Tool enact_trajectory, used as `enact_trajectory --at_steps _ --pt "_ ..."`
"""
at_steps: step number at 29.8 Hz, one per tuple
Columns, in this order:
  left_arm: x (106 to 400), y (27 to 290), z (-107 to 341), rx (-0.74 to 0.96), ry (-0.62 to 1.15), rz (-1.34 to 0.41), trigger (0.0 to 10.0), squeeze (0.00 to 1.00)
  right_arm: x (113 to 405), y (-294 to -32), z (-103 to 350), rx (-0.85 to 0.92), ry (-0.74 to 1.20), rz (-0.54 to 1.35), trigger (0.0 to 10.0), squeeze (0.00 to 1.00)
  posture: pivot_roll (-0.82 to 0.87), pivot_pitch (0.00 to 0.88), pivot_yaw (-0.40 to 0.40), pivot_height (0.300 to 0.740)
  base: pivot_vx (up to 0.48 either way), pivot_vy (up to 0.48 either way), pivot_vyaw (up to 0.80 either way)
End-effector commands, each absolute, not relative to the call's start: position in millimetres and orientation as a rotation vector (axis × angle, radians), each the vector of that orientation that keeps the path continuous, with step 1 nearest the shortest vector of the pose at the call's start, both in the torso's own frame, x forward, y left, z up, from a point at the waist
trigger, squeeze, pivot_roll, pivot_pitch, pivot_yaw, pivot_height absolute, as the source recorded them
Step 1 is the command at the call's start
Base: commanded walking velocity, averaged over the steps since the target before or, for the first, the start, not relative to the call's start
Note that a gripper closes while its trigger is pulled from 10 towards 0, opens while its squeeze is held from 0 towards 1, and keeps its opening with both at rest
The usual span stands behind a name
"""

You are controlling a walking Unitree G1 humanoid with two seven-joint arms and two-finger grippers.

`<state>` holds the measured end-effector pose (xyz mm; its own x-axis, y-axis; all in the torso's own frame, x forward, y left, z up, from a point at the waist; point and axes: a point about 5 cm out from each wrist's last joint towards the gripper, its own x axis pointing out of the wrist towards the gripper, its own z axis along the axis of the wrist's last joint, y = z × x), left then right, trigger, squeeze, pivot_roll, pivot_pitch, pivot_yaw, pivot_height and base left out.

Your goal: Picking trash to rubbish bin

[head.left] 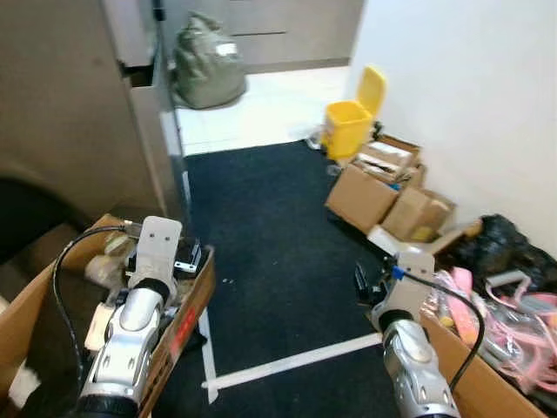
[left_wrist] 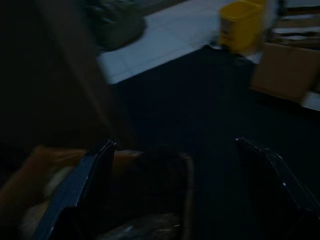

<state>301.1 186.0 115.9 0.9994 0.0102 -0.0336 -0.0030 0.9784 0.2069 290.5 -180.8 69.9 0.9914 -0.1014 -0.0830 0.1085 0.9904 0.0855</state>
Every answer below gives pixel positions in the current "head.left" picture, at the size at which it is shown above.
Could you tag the cardboard box with pink items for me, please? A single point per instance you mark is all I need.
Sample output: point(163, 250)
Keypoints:
point(483, 387)

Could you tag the green stuffed bag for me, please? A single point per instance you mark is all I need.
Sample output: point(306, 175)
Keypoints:
point(207, 65)

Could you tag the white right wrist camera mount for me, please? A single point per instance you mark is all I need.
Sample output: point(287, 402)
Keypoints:
point(416, 270)

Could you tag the short white floor tape strip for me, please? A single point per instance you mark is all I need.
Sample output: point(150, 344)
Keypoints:
point(296, 357)

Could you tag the open cardboard box white contents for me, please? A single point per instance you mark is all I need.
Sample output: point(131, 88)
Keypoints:
point(387, 161)

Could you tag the tall grey cabinet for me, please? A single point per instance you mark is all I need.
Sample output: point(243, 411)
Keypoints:
point(61, 96)

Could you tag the pink plastic bottle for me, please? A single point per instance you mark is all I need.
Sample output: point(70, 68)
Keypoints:
point(466, 300)

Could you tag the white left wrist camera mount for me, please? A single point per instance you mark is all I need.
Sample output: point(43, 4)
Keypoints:
point(157, 239)

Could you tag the white foam piece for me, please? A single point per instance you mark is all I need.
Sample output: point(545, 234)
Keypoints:
point(387, 239)

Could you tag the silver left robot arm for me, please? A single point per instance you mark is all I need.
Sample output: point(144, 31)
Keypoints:
point(130, 335)

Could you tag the plain closed cardboard box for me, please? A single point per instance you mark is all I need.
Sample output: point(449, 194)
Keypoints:
point(359, 200)

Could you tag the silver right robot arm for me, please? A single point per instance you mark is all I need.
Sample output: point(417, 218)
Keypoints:
point(413, 361)

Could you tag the dark blue carpet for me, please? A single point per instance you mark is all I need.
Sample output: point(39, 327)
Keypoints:
point(278, 261)

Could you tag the small cardboard box yellow label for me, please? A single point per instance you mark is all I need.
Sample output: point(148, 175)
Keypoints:
point(418, 216)

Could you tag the black rubbish bag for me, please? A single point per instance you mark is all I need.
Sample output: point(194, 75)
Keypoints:
point(500, 248)

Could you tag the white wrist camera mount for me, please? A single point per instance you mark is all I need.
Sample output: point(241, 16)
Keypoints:
point(157, 239)
point(416, 270)

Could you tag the yellow rubbish bin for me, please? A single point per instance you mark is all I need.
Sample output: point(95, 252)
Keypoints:
point(346, 126)

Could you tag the pink plastic packaging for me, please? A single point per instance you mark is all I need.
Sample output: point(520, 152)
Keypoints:
point(522, 335)

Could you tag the long white floor tape strip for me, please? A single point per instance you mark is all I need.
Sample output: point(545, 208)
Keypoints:
point(207, 340)

